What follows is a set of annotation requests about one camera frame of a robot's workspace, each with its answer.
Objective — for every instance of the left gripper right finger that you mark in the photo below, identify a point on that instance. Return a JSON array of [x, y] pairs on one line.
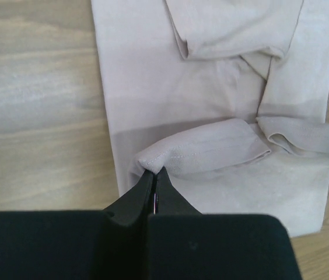
[[185, 244]]

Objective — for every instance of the beige t shirt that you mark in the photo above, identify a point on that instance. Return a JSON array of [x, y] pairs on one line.
[[230, 97]]

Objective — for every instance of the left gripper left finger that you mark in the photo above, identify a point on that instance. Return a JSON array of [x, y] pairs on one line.
[[98, 244]]

